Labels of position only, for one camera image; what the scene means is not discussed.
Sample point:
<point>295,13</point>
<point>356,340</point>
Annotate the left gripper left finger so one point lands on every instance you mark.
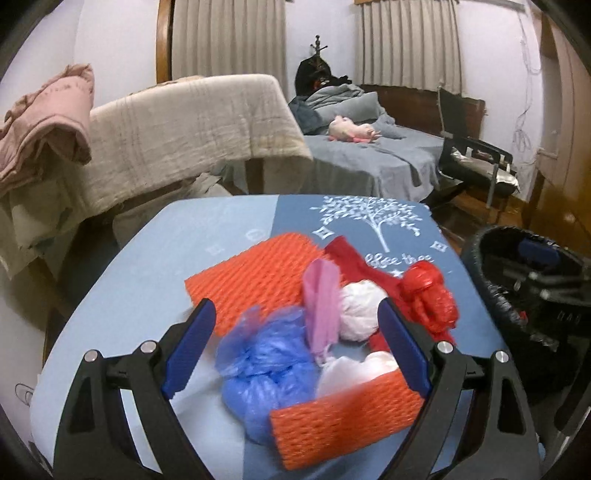
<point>94,440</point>

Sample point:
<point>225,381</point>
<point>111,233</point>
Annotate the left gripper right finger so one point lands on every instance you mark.
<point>475,421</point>

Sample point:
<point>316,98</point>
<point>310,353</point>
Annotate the red plastic bag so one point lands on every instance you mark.
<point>420,292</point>

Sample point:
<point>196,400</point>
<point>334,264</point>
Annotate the blue plastic bag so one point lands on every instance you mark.
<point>265,365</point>

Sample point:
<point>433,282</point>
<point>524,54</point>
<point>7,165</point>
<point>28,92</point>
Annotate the white plastic bag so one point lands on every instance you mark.
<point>359,310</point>

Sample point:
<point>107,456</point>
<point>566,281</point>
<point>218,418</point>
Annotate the small orange foam net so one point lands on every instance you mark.
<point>339,424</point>

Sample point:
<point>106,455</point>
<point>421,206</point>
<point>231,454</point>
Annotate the pink wrapper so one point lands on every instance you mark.
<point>322,307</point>

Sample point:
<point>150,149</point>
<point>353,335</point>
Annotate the large orange foam net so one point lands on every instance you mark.
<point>268,276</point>

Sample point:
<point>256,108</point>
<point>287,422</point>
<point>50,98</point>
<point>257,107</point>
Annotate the black trash bin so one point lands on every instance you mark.
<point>538,295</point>

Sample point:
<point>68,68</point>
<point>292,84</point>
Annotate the blue patterned table cloth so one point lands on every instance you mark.
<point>141,293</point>

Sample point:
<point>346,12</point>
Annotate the black chair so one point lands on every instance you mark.
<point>455,133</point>

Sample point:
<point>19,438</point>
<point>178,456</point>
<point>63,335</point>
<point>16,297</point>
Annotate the silver cushion on chair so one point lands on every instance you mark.
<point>484,170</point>

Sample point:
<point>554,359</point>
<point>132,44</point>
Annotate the grey bed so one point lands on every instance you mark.
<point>401,164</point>

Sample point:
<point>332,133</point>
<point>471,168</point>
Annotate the beige blanket on rack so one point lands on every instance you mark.
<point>161,135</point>

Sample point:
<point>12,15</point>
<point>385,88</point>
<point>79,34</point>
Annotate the pink jacket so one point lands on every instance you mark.
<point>57,116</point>

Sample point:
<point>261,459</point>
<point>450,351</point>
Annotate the pink plush toy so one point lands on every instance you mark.
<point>345,130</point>

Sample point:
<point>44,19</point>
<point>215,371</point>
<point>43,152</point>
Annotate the grey pillow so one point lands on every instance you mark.
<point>363,109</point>

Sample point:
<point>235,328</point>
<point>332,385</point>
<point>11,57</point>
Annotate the dark blue clothes on bed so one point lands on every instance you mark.
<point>307,118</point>

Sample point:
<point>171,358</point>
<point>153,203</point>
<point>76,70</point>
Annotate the right beige curtain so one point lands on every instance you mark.
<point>409,43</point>

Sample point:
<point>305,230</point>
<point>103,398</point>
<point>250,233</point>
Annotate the beige curtain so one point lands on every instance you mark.
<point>409,43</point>
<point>229,37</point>

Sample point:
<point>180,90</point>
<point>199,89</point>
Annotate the coat rack with black clothes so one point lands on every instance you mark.
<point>314,73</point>

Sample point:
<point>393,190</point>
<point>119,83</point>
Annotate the left beige curtain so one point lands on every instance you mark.
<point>229,37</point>

